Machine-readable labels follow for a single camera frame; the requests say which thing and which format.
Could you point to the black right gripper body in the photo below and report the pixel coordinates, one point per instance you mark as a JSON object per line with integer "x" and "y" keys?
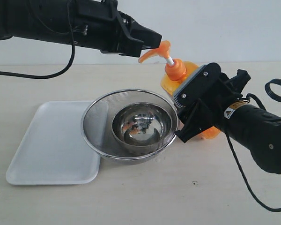
{"x": 217, "y": 95}

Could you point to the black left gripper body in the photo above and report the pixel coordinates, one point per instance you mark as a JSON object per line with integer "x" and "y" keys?
{"x": 98, "y": 23}

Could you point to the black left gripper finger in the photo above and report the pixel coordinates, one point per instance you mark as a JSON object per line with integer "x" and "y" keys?
{"x": 133, "y": 42}
{"x": 129, "y": 22}

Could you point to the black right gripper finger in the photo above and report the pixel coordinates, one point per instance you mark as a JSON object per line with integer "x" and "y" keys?
{"x": 196, "y": 118}
{"x": 239, "y": 81}

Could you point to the orange pump soap bottle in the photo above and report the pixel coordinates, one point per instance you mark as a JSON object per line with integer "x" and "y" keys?
{"x": 176, "y": 70}

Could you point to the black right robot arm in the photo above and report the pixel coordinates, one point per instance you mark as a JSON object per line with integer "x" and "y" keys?
{"x": 256, "y": 129}

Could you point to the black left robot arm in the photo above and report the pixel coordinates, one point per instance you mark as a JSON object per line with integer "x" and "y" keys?
{"x": 43, "y": 20}

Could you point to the small stainless steel bowl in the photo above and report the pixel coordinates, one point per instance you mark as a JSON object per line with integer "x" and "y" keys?
{"x": 143, "y": 128}

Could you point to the steel mesh strainer basket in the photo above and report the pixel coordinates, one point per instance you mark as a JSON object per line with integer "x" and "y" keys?
{"x": 97, "y": 119}

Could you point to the white rectangular plastic tray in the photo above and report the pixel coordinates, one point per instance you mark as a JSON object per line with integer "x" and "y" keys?
{"x": 53, "y": 150}

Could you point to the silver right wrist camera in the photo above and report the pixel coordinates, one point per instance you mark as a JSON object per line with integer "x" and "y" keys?
{"x": 196, "y": 84}

